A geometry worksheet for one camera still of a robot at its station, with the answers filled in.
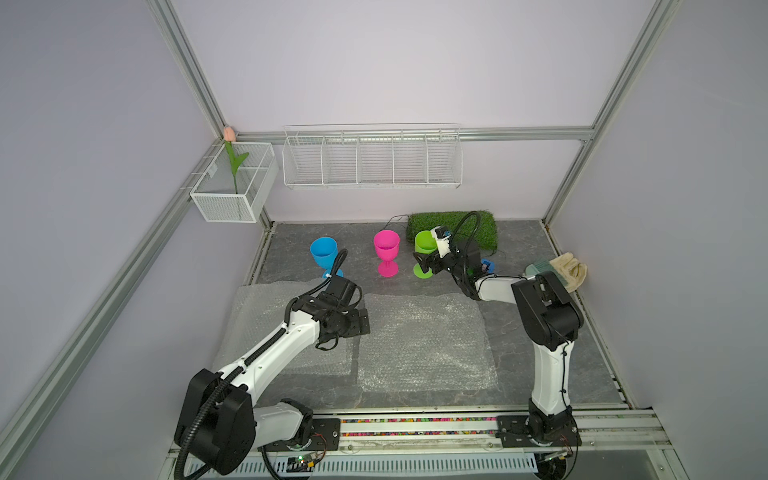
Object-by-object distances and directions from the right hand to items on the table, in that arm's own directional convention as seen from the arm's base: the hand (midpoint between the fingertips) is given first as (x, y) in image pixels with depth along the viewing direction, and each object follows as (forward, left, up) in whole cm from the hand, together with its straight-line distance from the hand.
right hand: (423, 244), depth 98 cm
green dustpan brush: (-2, -43, -10) cm, 45 cm away
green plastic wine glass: (-1, 0, +2) cm, 2 cm away
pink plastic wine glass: (-4, +12, +3) cm, 13 cm away
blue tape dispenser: (-4, -24, -8) cm, 25 cm away
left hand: (-29, +21, -3) cm, 36 cm away
